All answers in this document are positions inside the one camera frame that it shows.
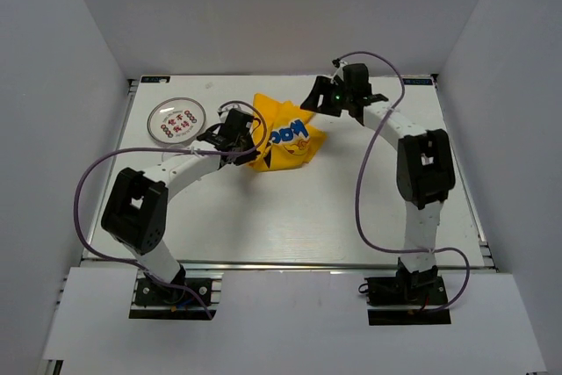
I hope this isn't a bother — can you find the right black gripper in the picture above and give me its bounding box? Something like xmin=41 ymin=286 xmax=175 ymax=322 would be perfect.
xmin=299 ymin=76 xmax=352 ymax=118

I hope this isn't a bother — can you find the yellow pikachu cloth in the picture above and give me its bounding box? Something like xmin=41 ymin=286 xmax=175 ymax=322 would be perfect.
xmin=252 ymin=93 xmax=328 ymax=172

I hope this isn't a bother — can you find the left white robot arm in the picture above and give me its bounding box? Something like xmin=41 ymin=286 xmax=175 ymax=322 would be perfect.
xmin=101 ymin=106 xmax=264 ymax=304

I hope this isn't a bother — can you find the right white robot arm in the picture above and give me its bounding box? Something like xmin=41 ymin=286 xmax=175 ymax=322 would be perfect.
xmin=300 ymin=59 xmax=456 ymax=304

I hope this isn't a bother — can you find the white patterned plate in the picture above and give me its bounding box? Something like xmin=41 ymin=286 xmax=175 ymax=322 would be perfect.
xmin=147 ymin=97 xmax=206 ymax=145

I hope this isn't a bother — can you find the right black corner label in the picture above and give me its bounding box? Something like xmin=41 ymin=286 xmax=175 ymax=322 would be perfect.
xmin=403 ymin=77 xmax=434 ymax=86

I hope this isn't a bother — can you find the black corner label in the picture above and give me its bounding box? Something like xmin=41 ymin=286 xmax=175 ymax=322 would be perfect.
xmin=403 ymin=77 xmax=434 ymax=86
xmin=140 ymin=76 xmax=170 ymax=83

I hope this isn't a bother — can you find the clear glass cup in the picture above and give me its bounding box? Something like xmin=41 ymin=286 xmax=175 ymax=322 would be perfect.
xmin=161 ymin=146 xmax=184 ymax=162

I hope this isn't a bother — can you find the left black corner label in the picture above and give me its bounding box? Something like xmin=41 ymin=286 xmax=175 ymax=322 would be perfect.
xmin=140 ymin=76 xmax=170 ymax=83

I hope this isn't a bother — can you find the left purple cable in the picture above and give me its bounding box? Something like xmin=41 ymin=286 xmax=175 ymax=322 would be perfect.
xmin=72 ymin=100 xmax=269 ymax=319

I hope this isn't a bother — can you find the purple cable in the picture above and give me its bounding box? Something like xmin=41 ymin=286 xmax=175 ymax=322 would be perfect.
xmin=332 ymin=50 xmax=471 ymax=310
xmin=72 ymin=100 xmax=269 ymax=319

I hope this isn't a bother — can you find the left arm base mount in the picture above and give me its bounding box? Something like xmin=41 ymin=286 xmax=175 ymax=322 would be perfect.
xmin=129 ymin=275 xmax=221 ymax=321

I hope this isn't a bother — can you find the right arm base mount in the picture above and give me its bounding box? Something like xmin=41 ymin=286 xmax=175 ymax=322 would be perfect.
xmin=357 ymin=277 xmax=451 ymax=327

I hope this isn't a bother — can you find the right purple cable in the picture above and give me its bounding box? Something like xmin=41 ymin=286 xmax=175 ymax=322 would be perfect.
xmin=332 ymin=50 xmax=471 ymax=310

